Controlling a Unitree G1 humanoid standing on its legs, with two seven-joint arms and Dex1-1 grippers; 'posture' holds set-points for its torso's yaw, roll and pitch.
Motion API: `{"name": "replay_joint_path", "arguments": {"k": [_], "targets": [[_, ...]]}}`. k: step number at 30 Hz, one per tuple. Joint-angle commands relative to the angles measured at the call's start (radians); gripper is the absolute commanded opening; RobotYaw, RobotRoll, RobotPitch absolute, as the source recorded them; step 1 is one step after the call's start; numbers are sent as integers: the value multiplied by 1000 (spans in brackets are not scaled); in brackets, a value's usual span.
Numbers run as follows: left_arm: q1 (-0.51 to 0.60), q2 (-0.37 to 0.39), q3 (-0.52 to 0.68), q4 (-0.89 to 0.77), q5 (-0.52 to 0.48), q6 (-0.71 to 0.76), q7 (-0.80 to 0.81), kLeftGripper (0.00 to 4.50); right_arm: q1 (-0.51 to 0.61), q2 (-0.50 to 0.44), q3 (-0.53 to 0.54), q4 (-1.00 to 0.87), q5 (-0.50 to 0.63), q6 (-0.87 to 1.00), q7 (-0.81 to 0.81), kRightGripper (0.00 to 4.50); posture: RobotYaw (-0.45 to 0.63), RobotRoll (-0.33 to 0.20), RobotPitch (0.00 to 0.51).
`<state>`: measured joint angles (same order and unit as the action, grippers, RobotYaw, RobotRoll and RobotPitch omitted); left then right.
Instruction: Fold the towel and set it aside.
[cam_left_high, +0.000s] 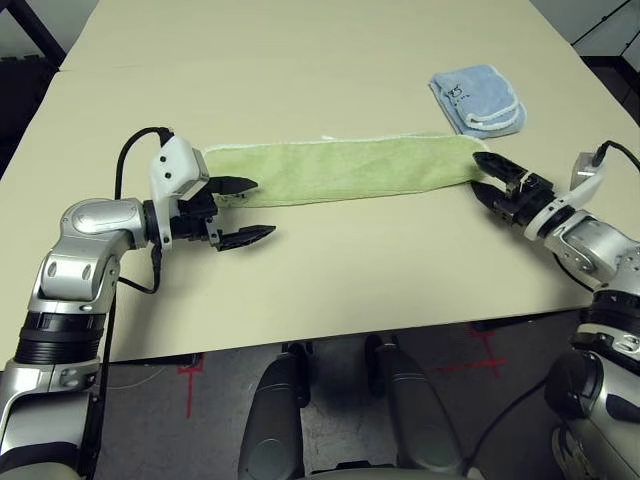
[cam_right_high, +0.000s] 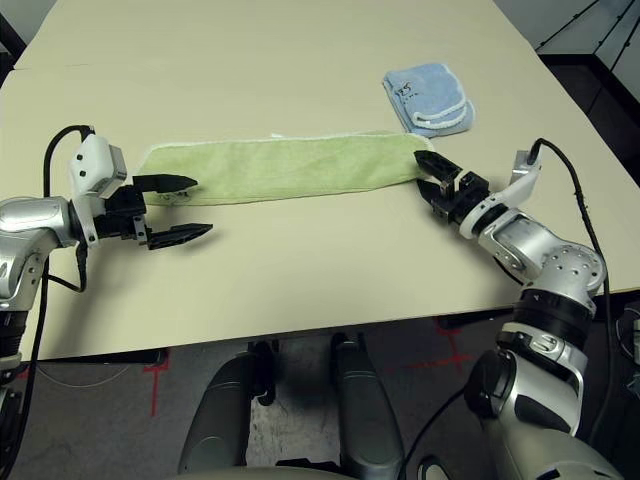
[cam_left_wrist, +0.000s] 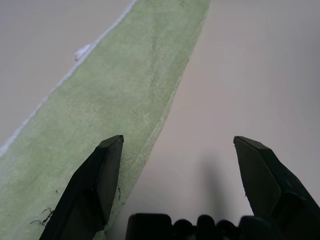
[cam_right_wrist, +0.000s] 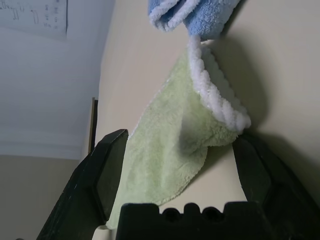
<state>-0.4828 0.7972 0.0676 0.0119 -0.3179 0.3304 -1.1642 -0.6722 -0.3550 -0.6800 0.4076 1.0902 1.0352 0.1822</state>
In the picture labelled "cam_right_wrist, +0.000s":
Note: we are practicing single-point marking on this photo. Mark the folded blue terry towel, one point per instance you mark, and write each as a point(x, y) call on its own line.
point(205, 20)

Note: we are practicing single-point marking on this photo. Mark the white paper sheet with drawings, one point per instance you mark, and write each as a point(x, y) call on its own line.
point(30, 15)

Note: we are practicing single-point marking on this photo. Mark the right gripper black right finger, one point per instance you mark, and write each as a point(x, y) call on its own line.
point(257, 175)

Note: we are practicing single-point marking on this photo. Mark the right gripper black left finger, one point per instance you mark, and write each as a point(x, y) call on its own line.
point(75, 195)

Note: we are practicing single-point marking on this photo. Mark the green terry towel white trim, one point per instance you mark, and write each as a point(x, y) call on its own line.
point(162, 150)

